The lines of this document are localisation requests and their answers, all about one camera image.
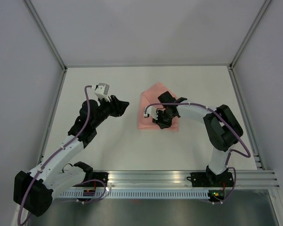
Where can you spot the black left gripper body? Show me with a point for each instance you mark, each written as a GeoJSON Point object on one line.
{"type": "Point", "coordinates": [107, 108]}

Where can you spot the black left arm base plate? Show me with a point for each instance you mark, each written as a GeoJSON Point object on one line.
{"type": "Point", "coordinates": [97, 179]}

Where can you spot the left aluminium frame post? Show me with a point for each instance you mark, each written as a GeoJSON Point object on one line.
{"type": "Point", "coordinates": [39, 23]}

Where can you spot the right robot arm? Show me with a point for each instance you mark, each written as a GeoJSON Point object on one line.
{"type": "Point", "coordinates": [222, 127]}

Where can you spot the left side aluminium rail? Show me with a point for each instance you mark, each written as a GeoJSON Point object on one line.
{"type": "Point", "coordinates": [51, 117]}

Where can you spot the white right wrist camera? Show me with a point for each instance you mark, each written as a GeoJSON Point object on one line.
{"type": "Point", "coordinates": [150, 111]}

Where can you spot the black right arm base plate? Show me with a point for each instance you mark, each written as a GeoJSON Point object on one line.
{"type": "Point", "coordinates": [203, 179]}

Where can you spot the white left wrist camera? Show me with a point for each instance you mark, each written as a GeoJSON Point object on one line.
{"type": "Point", "coordinates": [101, 91]}

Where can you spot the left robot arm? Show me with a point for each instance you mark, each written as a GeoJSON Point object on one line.
{"type": "Point", "coordinates": [35, 190]}

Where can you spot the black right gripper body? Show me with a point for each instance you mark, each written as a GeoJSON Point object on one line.
{"type": "Point", "coordinates": [164, 118]}

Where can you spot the aluminium frame post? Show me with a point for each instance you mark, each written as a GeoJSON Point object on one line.
{"type": "Point", "coordinates": [254, 25]}
{"type": "Point", "coordinates": [39, 23]}

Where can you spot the white slotted cable duct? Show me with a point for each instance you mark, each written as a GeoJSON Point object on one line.
{"type": "Point", "coordinates": [136, 194]}

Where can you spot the aluminium front rail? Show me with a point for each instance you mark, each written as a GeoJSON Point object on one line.
{"type": "Point", "coordinates": [180, 179]}

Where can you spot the right aluminium frame post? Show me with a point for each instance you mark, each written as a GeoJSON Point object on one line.
{"type": "Point", "coordinates": [254, 25]}

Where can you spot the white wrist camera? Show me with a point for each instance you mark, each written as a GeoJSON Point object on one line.
{"type": "Point", "coordinates": [150, 111]}
{"type": "Point", "coordinates": [101, 91]}

